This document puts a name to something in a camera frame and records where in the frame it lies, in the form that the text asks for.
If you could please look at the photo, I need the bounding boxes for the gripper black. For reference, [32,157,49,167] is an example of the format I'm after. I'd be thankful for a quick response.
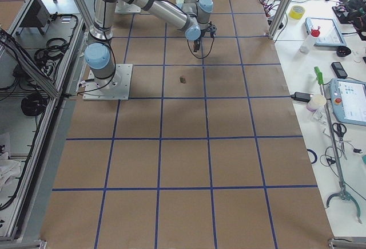
[193,22,217,53]

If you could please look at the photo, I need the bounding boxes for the yellow tape roll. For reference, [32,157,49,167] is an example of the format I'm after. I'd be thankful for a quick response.
[288,5,305,20]

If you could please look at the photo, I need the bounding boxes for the clear bottle red cap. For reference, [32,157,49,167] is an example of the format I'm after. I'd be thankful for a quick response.
[299,26,320,54]

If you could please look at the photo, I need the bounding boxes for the black power adapter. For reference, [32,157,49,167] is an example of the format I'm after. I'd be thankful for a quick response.
[290,92,312,103]

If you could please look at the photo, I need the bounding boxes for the paper cup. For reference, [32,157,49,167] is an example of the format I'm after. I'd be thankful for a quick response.
[307,94,327,112]

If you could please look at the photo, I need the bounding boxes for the teach pendant far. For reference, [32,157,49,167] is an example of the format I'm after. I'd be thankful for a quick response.
[304,17,347,48]

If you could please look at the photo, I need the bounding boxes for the teach pendant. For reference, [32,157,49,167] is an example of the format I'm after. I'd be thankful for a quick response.
[304,17,347,48]
[329,78,365,126]

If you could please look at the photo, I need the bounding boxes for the black phone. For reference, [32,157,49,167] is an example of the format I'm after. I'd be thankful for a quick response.
[331,62,348,79]

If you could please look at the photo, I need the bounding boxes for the teach pendant near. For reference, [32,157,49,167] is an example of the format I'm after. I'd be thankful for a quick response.
[329,78,365,126]

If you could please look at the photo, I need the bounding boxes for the black scissors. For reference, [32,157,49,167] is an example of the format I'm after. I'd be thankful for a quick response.
[332,122,347,160]

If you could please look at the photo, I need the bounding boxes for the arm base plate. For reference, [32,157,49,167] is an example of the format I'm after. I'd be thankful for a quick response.
[115,0,141,14]
[82,64,133,101]

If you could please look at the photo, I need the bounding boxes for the green handled reach grabber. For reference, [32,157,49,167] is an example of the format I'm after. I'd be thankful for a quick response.
[313,66,363,223]

